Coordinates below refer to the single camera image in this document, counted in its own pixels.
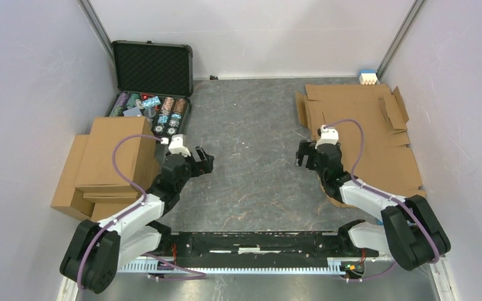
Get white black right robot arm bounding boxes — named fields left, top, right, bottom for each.
left=296, top=140, right=451, bottom=271

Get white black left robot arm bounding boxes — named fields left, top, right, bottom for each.
left=59, top=147, right=215, bottom=293

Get lower flat cardboard sheet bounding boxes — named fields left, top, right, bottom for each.
left=296, top=84, right=426, bottom=197

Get black poker chip case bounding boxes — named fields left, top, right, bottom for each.
left=106, top=40, right=194, bottom=137

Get white blue toy block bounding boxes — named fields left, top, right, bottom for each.
left=358, top=70, right=379, bottom=85

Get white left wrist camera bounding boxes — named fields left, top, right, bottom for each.
left=160, top=134, right=191, bottom=157

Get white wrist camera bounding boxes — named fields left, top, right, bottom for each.
left=315, top=125, right=339, bottom=149
left=160, top=134, right=191, bottom=157

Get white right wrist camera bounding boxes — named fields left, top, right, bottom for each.
left=315, top=125, right=339, bottom=149

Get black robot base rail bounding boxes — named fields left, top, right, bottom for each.
left=153, top=231, right=378, bottom=268

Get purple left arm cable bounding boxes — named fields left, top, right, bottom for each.
left=77, top=134, right=208, bottom=291

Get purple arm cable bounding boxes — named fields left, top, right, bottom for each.
left=322, top=119, right=441, bottom=283
left=77, top=134, right=208, bottom=291

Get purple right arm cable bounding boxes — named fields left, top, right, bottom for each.
left=322, top=119, right=441, bottom=283

